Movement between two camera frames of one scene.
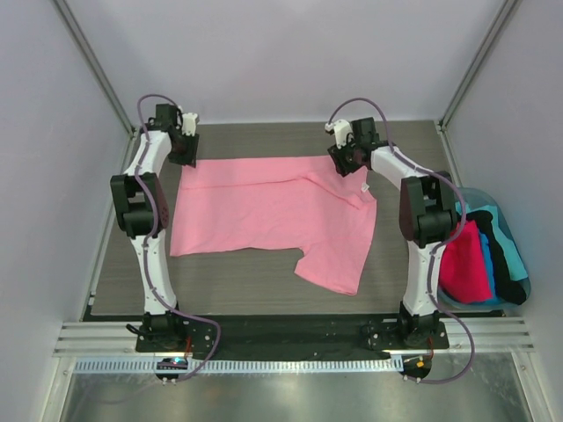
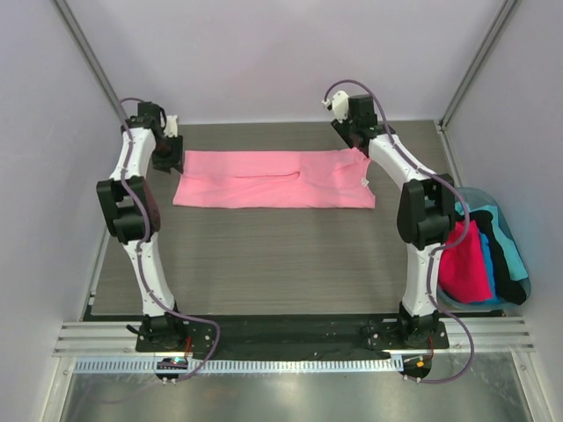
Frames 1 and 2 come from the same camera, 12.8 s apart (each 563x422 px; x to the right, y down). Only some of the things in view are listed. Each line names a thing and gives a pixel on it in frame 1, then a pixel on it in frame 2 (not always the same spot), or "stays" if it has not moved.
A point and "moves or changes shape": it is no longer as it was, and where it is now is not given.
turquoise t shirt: (515, 268) stays
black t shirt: (509, 288) stays
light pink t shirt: (294, 202) moves or changes shape
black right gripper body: (343, 159) -> (347, 134)
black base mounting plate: (286, 338) stays
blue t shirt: (487, 257) stays
